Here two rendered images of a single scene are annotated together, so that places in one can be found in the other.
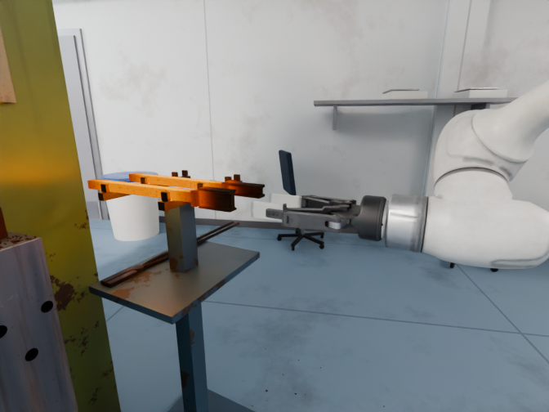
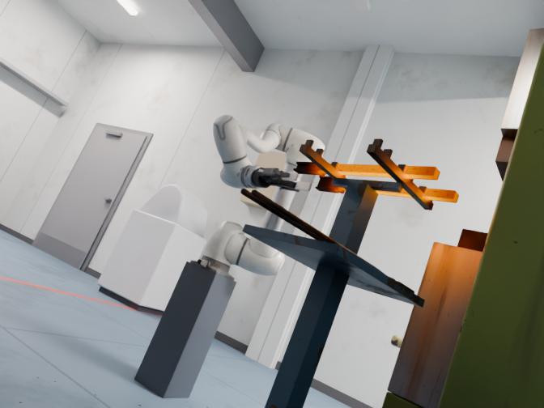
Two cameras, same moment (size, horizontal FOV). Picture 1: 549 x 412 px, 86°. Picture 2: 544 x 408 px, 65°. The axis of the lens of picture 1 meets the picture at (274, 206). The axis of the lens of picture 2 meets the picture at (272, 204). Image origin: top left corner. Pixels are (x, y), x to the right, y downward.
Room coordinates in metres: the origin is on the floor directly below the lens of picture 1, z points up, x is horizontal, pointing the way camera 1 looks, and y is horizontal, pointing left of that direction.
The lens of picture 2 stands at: (1.88, 0.48, 0.57)
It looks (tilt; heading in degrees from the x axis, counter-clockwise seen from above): 12 degrees up; 202
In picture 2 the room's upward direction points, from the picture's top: 22 degrees clockwise
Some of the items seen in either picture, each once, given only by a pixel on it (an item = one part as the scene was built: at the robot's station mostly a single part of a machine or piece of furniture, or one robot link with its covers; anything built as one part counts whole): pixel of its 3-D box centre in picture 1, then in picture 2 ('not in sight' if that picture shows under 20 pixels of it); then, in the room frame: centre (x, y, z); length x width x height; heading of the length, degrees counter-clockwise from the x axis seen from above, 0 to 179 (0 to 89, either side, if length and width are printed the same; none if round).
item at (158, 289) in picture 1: (185, 270); (335, 266); (0.82, 0.27, 0.71); 0.40 x 0.30 x 0.02; 153
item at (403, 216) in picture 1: (403, 221); (255, 176); (0.46, -0.21, 0.98); 0.09 x 0.06 x 0.09; 154
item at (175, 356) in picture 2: not in sight; (187, 328); (-0.10, -0.49, 0.30); 0.20 x 0.20 x 0.60; 80
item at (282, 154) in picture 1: (301, 199); not in sight; (2.84, -0.27, 0.46); 0.53 x 0.50 x 0.91; 81
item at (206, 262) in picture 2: not in sight; (212, 265); (-0.08, -0.50, 0.63); 0.22 x 0.18 x 0.06; 170
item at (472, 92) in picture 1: (477, 94); not in sight; (2.65, -1.71, 1.40); 0.32 x 0.31 x 0.08; 80
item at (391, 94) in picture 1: (403, 96); not in sight; (2.75, -1.12, 1.40); 0.33 x 0.32 x 0.08; 80
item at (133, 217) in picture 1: (133, 204); not in sight; (3.08, 1.51, 0.33); 0.56 x 0.54 x 0.66; 80
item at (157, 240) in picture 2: not in sight; (160, 246); (-2.22, -2.25, 0.68); 0.69 x 0.65 x 1.36; 80
